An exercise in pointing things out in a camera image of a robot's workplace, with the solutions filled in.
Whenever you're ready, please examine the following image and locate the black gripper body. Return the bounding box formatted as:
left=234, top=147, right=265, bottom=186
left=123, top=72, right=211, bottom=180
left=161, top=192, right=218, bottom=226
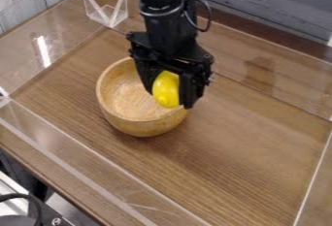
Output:
left=126, top=8, right=216, bottom=76

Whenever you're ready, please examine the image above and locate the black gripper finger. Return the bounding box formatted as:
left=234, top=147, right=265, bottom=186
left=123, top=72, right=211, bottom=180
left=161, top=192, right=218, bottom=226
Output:
left=134, top=57, right=165, bottom=92
left=179, top=71, right=213, bottom=110

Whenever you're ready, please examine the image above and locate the yellow lemon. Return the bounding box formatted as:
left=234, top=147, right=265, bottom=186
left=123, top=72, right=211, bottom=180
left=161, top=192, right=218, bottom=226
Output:
left=151, top=71, right=179, bottom=109

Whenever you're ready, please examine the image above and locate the brown wooden bowl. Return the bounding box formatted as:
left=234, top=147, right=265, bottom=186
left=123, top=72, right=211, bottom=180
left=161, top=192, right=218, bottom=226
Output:
left=96, top=57, right=187, bottom=137

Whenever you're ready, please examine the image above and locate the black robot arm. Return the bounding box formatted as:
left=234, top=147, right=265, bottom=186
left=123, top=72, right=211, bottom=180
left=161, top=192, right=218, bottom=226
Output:
left=126, top=0, right=214, bottom=109

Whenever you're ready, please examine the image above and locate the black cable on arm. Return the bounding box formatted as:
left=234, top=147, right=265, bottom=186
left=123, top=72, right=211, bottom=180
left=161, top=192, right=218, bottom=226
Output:
left=183, top=0, right=213, bottom=33

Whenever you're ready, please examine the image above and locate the clear acrylic corner bracket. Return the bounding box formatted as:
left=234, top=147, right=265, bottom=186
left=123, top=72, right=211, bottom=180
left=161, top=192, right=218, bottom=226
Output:
left=83, top=0, right=128, bottom=28

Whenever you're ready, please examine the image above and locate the clear acrylic enclosure wall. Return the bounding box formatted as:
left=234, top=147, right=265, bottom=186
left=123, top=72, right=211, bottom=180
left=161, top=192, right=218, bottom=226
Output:
left=0, top=0, right=332, bottom=226

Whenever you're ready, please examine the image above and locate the black table frame mount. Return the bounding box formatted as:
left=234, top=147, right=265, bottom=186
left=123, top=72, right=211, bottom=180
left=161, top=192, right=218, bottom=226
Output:
left=25, top=194, right=76, bottom=226

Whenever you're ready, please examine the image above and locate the black cable under table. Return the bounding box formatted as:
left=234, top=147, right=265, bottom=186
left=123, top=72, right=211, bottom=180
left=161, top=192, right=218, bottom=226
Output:
left=0, top=193, right=44, bottom=226

